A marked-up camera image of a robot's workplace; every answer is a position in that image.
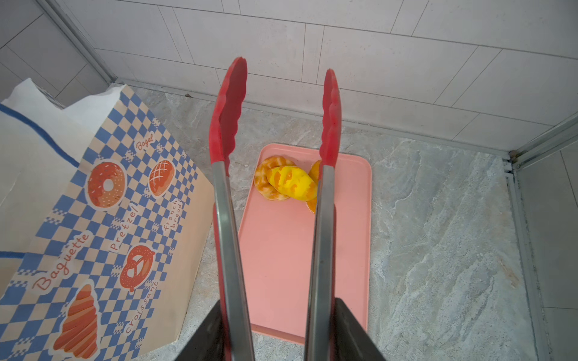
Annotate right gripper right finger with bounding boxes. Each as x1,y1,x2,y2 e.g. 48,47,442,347
334,298,385,361

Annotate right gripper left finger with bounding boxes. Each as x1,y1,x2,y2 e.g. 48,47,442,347
176,301,225,361

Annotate twisted yellow pretzel bread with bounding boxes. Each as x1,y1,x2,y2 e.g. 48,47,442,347
254,156,295,201

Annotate red metal tongs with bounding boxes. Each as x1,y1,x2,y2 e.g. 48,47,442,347
209,57,342,360

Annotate blue checkered paper bag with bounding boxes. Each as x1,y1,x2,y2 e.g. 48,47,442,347
1,80,214,360

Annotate bright yellow croissant bread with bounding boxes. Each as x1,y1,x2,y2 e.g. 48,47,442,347
266,165,318,202

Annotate small brown oval bun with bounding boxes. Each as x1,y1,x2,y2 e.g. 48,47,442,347
306,159,322,213

